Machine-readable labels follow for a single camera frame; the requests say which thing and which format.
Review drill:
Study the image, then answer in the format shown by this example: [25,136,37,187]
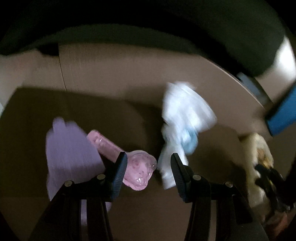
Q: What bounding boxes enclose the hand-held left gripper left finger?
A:
[30,152,128,241]

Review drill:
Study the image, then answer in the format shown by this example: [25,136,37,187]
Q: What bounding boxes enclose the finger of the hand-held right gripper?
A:
[254,162,294,214]

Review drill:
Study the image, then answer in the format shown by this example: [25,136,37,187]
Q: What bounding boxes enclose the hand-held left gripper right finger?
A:
[171,152,269,241]

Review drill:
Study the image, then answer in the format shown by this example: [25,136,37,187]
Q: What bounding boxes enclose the white tissue wad with blue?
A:
[158,125,199,190]

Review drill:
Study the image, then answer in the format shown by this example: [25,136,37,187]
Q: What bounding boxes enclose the lavender cloth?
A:
[45,117,114,227]

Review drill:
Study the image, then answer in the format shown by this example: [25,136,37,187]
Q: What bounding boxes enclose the blue box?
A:
[264,86,296,136]

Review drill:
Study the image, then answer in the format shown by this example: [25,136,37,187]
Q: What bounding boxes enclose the white plastic wrapper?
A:
[163,81,218,133]

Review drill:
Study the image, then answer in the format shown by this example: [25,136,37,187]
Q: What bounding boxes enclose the black cushion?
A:
[0,0,287,78]

